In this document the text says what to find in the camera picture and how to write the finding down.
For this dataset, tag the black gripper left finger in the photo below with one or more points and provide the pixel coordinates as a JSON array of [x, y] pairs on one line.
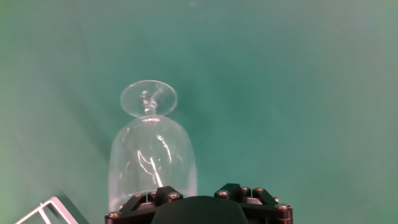
[[133, 208]]

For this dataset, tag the green table mat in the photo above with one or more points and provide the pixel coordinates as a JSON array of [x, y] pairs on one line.
[[280, 93]]

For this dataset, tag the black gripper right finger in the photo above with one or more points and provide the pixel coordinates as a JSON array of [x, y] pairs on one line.
[[267, 211]]

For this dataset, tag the clear wine glass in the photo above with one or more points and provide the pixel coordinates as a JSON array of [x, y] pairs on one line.
[[152, 149]]

